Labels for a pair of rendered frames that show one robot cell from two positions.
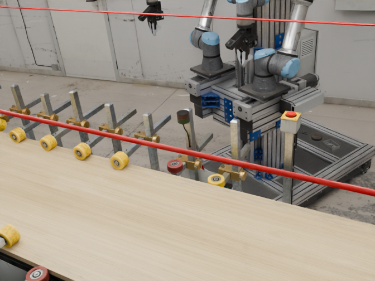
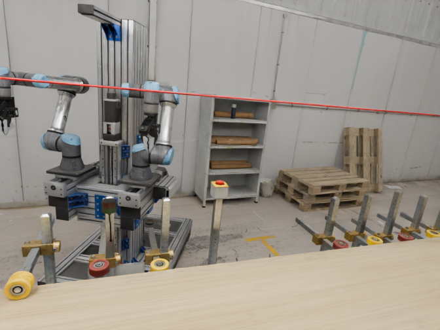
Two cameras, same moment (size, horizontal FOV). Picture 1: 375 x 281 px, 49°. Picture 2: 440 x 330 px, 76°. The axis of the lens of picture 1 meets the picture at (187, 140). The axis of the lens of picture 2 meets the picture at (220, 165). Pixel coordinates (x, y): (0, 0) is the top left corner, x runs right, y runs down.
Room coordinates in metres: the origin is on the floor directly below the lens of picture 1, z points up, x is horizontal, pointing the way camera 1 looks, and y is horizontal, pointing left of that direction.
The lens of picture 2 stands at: (0.72, 0.58, 1.69)
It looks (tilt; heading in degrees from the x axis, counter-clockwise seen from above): 16 degrees down; 309
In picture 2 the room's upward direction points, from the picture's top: 6 degrees clockwise
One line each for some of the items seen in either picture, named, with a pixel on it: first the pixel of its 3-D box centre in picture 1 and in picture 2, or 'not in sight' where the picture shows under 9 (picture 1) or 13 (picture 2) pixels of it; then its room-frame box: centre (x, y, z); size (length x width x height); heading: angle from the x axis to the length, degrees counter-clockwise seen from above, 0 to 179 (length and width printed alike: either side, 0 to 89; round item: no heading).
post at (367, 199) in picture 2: not in sight; (359, 229); (1.03, -1.30, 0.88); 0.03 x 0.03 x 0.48; 59
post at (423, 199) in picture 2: not in sight; (414, 226); (0.77, -1.72, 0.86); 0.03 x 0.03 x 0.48; 59
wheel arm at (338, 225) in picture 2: not in sight; (348, 232); (1.08, -1.29, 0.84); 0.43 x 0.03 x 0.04; 149
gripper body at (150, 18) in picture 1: (154, 11); (5, 107); (2.65, 0.13, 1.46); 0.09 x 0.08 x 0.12; 123
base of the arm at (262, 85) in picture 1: (264, 79); (141, 170); (2.25, -0.49, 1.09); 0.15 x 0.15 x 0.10
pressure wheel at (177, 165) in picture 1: (175, 172); (99, 274); (1.73, 0.08, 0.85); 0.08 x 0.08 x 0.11
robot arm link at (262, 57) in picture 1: (265, 61); (142, 153); (2.25, -0.49, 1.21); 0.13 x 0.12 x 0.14; 40
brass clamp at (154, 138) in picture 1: (147, 137); (42, 247); (1.95, 0.22, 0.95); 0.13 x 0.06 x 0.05; 59
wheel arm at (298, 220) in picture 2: not in sight; (316, 235); (1.21, -1.07, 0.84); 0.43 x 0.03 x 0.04; 149
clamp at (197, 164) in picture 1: (188, 163); (105, 260); (1.81, 0.01, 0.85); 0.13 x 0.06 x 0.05; 59
